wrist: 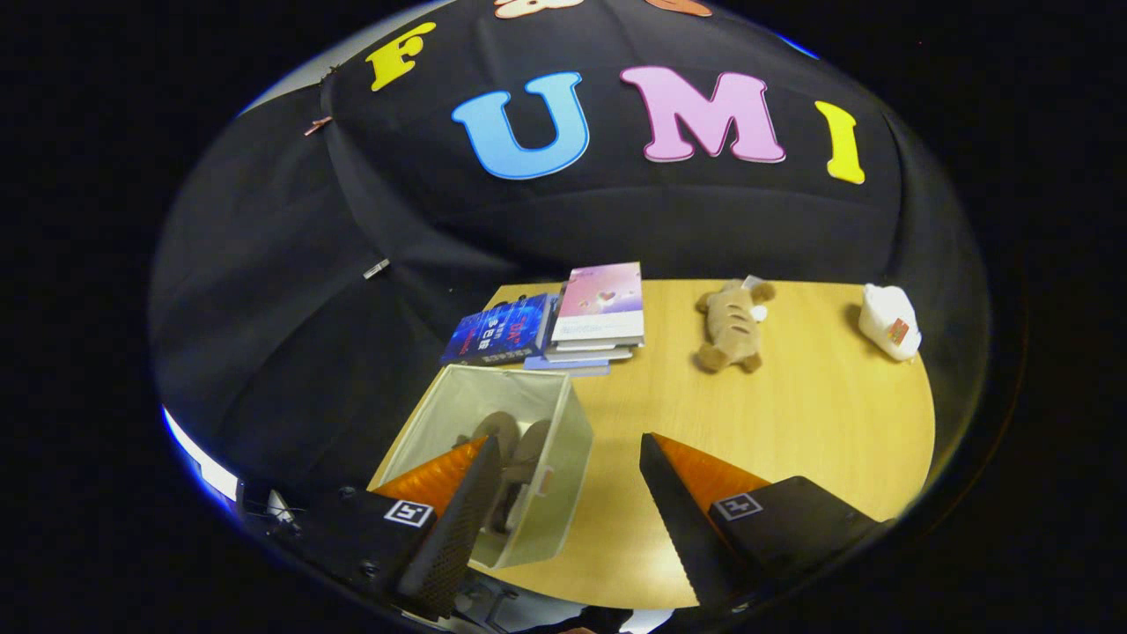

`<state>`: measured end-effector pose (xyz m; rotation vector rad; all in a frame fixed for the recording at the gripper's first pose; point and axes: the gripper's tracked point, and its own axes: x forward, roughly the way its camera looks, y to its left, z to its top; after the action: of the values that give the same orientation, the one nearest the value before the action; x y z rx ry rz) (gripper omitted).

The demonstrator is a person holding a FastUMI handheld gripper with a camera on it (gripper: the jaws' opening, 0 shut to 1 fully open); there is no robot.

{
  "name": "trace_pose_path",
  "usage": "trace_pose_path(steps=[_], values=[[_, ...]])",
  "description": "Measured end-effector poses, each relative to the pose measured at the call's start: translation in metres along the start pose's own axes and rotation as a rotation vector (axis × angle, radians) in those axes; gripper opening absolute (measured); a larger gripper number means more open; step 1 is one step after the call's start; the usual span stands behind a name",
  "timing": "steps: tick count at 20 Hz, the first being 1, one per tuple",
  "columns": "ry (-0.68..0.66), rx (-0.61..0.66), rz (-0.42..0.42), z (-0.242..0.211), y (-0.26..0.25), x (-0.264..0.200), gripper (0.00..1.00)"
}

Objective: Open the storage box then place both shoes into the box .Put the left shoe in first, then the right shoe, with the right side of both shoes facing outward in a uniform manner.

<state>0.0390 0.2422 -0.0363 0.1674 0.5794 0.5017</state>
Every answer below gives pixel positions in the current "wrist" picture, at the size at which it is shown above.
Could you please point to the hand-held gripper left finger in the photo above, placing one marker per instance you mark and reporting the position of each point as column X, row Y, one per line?
column 449, row 537

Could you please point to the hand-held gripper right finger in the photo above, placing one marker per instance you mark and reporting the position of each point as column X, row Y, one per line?
column 687, row 528

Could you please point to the brown fuzzy shoe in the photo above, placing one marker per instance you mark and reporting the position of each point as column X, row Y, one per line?
column 531, row 445
column 497, row 427

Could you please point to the green fabric storage box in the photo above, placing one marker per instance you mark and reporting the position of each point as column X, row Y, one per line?
column 563, row 493

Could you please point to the white book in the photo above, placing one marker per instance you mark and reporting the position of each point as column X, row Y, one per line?
column 590, row 350

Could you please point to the pale blue book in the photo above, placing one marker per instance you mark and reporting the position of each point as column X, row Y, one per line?
column 563, row 364

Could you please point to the brown plush toy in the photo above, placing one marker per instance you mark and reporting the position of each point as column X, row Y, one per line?
column 732, row 326

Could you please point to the dark blue book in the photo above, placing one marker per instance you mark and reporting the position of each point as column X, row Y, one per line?
column 502, row 330

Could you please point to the pink cover book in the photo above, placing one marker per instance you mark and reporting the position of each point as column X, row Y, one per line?
column 603, row 299

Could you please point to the white plush toy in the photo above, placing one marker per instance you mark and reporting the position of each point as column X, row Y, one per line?
column 885, row 317

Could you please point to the pink clip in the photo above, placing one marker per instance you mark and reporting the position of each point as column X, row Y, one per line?
column 318, row 126

